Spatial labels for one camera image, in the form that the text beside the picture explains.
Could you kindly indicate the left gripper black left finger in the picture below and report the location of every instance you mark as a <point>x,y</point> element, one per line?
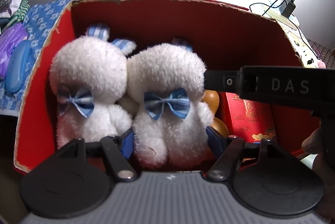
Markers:
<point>115,153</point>

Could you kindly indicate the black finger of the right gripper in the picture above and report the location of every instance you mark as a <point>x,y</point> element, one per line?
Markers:
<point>223,81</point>

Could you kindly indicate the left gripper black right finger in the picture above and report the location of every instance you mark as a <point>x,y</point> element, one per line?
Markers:
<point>229,152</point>

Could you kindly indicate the white plush bear blue bow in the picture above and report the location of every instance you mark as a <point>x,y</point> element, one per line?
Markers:
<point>167,83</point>

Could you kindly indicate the person's hand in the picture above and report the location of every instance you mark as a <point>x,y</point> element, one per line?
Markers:
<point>314,144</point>

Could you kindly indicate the dark floral patterned cloth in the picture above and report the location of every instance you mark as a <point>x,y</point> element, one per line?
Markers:
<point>324,54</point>

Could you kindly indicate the red cardboard box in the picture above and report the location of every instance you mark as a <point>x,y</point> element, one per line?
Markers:
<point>225,36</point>

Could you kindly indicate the red gift packet gold print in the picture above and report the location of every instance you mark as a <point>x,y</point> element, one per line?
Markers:
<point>250,120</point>

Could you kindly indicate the white power strip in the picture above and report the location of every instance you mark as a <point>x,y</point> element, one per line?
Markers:
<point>291,21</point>

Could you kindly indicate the black charger plug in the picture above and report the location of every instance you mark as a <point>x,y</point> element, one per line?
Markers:
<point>287,7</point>

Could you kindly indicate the blue oval plastic case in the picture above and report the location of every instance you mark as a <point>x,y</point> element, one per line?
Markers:
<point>17,65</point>

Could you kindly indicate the blue white floral towel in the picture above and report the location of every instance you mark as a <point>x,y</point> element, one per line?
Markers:
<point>38,23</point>

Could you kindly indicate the purple plastic package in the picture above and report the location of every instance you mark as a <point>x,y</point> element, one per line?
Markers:
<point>10,39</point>

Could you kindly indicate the pile of folded clothes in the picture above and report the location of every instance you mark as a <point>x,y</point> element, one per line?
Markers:
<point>12,12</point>

